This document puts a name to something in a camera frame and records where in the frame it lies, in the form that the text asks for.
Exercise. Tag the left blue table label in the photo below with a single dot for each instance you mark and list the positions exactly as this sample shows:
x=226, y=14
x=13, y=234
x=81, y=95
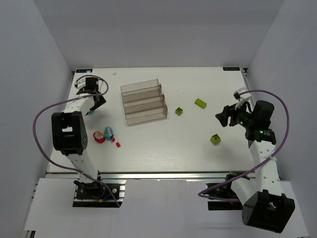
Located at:
x=85, y=70

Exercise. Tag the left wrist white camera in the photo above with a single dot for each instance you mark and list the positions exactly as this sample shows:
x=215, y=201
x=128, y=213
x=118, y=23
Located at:
x=81, y=83

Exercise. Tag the teal round lego piece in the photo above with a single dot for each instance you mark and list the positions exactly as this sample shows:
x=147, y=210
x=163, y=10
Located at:
x=108, y=132

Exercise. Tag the green 2x4 lego brick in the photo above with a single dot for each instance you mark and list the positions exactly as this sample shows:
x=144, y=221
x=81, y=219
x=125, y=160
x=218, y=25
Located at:
x=200, y=103

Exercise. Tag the clear tiered acrylic container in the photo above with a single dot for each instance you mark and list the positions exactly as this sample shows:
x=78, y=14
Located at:
x=143, y=102

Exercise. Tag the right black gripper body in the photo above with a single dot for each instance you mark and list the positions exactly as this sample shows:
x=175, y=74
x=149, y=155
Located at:
x=231, y=116

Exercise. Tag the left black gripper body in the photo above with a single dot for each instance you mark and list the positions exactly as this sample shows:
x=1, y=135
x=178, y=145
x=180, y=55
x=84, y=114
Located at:
x=98, y=99

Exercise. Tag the red round lego piece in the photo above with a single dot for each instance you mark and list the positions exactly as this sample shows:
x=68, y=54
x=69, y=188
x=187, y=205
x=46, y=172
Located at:
x=99, y=137

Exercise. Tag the green lego brick near right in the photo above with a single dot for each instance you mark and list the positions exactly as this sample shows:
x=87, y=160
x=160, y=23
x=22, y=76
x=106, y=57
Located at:
x=215, y=139

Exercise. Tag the blue table label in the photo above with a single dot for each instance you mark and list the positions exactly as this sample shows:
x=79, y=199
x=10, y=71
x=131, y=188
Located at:
x=231, y=68
x=85, y=70

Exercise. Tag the wrist white camera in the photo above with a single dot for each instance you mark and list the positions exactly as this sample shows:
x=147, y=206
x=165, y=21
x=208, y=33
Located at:
x=242, y=95
x=81, y=83

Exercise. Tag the right blue table label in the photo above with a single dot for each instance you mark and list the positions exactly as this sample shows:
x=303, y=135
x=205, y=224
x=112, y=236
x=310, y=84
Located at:
x=231, y=68

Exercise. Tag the green 2x2 lego brick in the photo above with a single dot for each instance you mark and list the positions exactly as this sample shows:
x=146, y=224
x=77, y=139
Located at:
x=179, y=111

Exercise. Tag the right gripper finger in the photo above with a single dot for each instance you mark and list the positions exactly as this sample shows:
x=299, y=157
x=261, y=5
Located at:
x=232, y=121
x=223, y=117

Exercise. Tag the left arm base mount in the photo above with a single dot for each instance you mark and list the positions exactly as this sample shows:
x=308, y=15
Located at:
x=92, y=194

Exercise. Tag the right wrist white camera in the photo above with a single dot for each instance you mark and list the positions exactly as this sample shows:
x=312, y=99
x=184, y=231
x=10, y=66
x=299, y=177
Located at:
x=242, y=95

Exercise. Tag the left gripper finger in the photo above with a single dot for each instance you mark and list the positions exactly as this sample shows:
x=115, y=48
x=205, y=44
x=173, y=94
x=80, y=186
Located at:
x=88, y=104
x=98, y=102

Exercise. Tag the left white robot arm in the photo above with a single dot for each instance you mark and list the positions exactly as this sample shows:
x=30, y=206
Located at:
x=68, y=127

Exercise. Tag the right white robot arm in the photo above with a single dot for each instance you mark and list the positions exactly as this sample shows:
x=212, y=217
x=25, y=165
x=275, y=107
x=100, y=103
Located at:
x=264, y=203

